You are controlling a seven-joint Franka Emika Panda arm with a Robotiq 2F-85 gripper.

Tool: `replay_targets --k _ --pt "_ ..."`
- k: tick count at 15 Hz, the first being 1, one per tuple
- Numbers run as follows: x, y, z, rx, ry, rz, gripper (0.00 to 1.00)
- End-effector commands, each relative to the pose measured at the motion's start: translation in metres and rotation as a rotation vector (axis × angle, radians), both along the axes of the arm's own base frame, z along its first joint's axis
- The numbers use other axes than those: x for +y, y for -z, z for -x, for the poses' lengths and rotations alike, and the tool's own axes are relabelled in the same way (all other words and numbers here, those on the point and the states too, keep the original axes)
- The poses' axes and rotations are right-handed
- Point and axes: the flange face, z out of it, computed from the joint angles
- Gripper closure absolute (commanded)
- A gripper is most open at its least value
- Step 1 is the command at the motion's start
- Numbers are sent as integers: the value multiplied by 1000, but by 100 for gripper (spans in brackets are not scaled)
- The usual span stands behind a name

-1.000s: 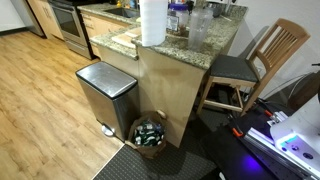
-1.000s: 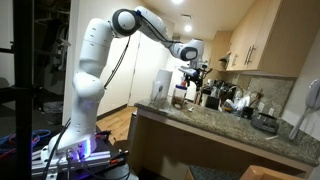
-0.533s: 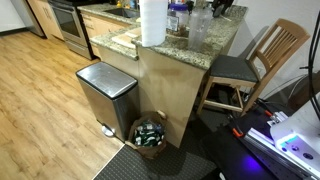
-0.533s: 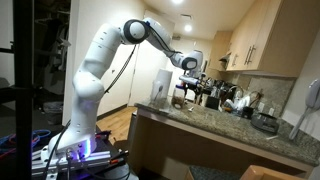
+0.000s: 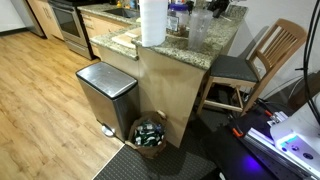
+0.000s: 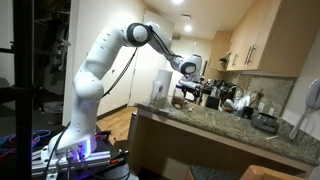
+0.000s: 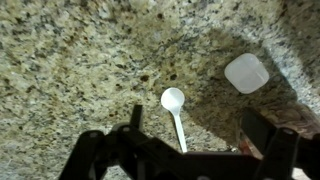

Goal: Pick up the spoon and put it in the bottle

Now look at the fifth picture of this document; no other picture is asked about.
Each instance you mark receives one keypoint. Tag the orange clamp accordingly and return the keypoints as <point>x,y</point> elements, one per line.
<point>237,132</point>

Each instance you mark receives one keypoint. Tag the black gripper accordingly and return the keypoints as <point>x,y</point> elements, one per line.
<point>218,7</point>

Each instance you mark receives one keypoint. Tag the beige cutting board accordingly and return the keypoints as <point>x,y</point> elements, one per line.
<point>126,38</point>

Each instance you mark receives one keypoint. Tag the blue lid plastic jar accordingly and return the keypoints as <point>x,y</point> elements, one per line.
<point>178,18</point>

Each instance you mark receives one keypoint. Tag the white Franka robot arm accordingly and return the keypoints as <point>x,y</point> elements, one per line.
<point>300,140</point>

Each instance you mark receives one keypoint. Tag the white paper towel roll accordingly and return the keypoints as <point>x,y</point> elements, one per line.
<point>153,21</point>

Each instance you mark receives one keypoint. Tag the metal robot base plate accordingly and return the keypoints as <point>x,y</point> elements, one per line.
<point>263,146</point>

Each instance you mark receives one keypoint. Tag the dark floor mat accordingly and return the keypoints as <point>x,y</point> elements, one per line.
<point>173,163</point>

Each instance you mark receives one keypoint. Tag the brown paper recycling bag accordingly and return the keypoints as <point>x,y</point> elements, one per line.
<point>148,135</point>

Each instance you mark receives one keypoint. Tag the stainless steel trash can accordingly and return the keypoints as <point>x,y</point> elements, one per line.
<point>110,96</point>

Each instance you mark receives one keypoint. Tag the clear plastic tumbler bottle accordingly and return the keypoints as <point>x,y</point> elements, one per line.
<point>199,28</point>

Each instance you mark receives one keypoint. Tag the wooden chair grey seat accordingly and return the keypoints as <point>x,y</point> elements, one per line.
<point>233,68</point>

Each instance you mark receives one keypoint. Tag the stainless steel oven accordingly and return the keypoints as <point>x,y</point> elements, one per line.
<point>71,25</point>

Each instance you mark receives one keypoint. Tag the kitchen sink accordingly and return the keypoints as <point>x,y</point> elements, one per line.
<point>123,12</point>

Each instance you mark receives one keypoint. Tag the beige lower kitchen cabinets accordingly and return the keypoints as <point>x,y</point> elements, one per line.
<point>45,16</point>

